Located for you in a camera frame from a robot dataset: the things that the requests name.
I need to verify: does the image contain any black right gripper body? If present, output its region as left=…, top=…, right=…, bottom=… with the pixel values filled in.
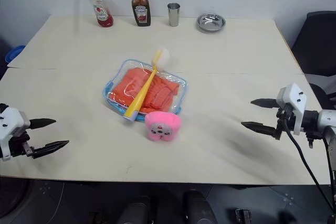
left=274, top=102, right=297, bottom=141

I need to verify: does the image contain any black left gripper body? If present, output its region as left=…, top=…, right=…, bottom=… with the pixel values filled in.
left=7, top=127, right=36, bottom=159

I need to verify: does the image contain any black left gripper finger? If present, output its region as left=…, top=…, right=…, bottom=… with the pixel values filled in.
left=28, top=118, right=57, bottom=130
left=31, top=140, right=70, bottom=159

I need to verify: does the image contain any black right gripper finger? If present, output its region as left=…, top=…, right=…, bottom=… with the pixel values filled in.
left=240, top=121, right=278, bottom=137
left=250, top=98, right=278, bottom=109

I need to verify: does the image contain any clear pouch with red cloth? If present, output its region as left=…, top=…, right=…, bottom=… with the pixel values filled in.
left=101, top=58, right=191, bottom=122

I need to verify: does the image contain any black office chair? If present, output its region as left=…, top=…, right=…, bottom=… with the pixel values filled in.
left=290, top=10, right=336, bottom=109

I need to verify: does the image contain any blue round container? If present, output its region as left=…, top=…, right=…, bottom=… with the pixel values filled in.
left=5, top=45, right=26, bottom=63

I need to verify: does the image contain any pink plush toy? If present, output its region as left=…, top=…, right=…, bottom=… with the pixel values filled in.
left=144, top=111, right=182, bottom=142

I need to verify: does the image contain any stainless steel bowl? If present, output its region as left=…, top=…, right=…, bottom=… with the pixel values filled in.
left=196, top=13, right=227, bottom=33

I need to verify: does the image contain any dark rounded robot foot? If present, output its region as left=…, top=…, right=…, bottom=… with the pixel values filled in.
left=122, top=195, right=152, bottom=224

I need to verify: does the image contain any stainless steel cup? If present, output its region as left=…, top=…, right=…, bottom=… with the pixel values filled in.
left=167, top=3, right=181, bottom=27

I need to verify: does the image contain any clear red ketchup bottle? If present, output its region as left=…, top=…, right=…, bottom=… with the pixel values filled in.
left=87, top=0, right=114, bottom=28

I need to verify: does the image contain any dark brown sauce bottle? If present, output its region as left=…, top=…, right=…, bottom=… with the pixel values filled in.
left=131, top=0, right=152, bottom=27

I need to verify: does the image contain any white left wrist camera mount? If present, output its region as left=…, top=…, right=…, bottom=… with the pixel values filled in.
left=0, top=106, right=31, bottom=162

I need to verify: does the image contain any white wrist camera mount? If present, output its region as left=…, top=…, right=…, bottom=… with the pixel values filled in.
left=0, top=106, right=31, bottom=162
left=277, top=83, right=307, bottom=136

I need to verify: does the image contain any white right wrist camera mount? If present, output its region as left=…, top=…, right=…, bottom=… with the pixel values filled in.
left=277, top=83, right=307, bottom=136

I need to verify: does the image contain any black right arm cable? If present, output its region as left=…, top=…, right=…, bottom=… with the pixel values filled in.
left=282, top=104, right=336, bottom=213

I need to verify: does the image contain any yellow handled cleaning brush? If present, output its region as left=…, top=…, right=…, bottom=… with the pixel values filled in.
left=123, top=47, right=171, bottom=122

